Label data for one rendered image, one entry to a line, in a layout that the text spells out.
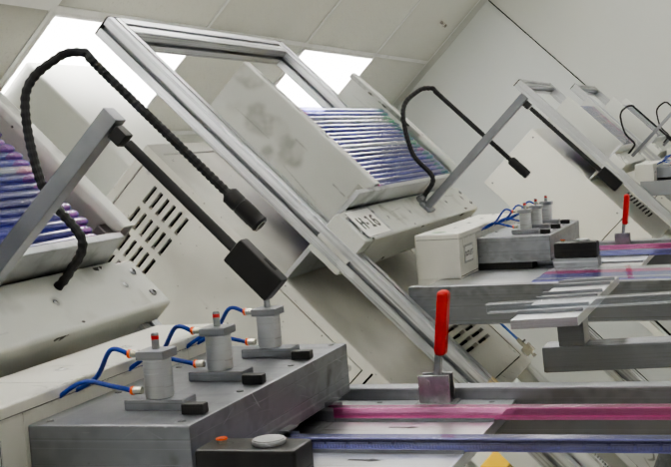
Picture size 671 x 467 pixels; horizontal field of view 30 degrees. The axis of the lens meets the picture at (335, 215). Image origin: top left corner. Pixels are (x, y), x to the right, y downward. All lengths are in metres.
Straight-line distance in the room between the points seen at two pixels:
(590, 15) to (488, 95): 0.87
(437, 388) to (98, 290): 0.35
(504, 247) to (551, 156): 3.27
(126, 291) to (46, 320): 0.16
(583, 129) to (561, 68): 3.07
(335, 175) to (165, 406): 1.23
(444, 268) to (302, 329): 0.28
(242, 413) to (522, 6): 7.85
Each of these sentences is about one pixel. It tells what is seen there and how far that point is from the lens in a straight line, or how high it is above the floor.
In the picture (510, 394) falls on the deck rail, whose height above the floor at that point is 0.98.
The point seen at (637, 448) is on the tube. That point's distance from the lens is 0.99.
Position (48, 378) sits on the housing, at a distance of 1.04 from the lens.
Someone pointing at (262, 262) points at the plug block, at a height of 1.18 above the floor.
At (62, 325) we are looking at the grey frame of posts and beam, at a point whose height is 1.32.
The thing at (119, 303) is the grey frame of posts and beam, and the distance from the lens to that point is 1.28.
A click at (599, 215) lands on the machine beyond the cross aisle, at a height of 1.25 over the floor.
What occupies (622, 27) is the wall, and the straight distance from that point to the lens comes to 8.64.
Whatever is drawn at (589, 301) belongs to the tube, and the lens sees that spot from 1.35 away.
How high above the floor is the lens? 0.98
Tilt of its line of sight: 11 degrees up
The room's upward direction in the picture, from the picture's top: 46 degrees counter-clockwise
